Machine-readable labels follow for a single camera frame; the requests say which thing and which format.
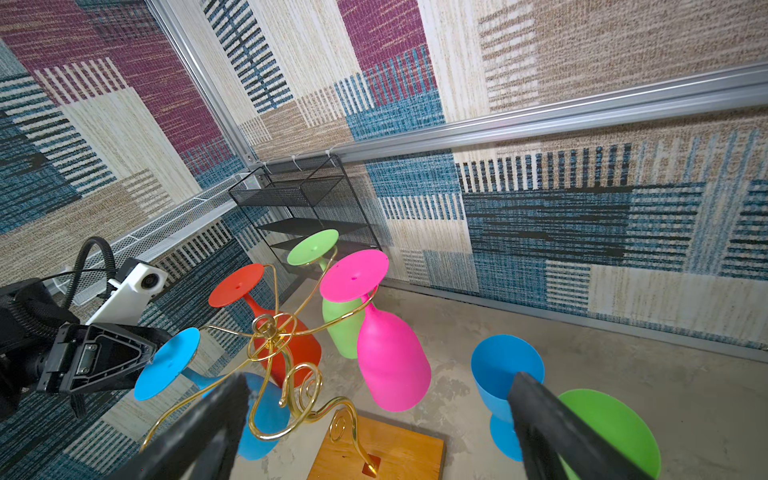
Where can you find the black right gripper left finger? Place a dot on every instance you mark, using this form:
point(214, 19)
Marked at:
point(203, 444)

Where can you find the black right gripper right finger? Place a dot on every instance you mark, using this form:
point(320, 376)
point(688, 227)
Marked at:
point(552, 438)

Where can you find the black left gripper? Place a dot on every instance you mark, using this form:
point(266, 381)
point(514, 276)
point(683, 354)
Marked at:
point(85, 359)

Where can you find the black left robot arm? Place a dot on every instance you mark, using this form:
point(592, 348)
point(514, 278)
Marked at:
point(44, 349)

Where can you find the wooden rack base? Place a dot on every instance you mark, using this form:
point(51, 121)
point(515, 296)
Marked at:
point(398, 451)

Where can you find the pink wine glass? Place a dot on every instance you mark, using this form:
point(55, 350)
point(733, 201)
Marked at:
point(390, 356)

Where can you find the black mesh shelf rack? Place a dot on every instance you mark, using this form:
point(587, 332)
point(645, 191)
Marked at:
point(288, 202)

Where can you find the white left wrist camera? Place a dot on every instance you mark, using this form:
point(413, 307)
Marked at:
point(137, 283)

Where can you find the gold wire glass rack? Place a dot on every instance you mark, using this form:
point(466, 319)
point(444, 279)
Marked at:
point(274, 335)

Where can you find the white mesh wall basket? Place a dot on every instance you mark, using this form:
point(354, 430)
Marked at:
point(160, 235)

